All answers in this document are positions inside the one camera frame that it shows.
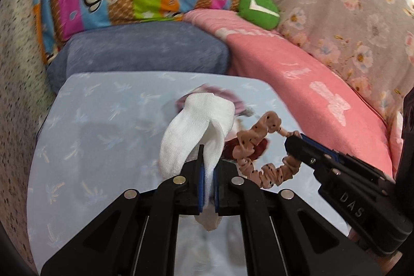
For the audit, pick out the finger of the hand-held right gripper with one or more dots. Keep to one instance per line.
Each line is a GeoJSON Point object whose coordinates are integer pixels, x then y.
{"type": "Point", "coordinates": [302, 151]}
{"type": "Point", "coordinates": [355, 166]}

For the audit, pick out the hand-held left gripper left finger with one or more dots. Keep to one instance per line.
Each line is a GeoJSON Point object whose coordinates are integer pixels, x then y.
{"type": "Point", "coordinates": [201, 188]}

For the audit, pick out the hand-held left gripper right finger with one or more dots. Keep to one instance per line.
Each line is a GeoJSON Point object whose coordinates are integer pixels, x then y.
{"type": "Point", "coordinates": [217, 190]}

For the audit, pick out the brown dotted hair scrunchie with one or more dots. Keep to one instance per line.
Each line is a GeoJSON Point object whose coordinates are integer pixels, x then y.
{"type": "Point", "coordinates": [258, 140]}

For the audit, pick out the white sock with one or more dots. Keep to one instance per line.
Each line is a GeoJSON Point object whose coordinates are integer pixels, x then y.
{"type": "Point", "coordinates": [197, 133]}

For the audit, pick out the dark red ruffled cloth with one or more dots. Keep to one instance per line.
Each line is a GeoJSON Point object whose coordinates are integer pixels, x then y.
{"type": "Point", "coordinates": [255, 148]}

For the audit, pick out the pink blanket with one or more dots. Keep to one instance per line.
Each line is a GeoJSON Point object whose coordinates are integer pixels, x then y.
{"type": "Point", "coordinates": [307, 78]}

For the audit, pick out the purple ruffled cloth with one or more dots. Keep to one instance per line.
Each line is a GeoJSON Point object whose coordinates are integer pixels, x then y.
{"type": "Point", "coordinates": [226, 95]}

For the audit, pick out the green plush cushion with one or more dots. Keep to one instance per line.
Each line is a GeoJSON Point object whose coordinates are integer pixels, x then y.
{"type": "Point", "coordinates": [258, 7]}

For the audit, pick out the blue-grey pillow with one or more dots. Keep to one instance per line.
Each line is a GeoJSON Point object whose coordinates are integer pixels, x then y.
{"type": "Point", "coordinates": [142, 49]}

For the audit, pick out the speckled bed sheet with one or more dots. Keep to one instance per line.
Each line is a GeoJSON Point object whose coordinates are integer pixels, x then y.
{"type": "Point", "coordinates": [19, 75]}

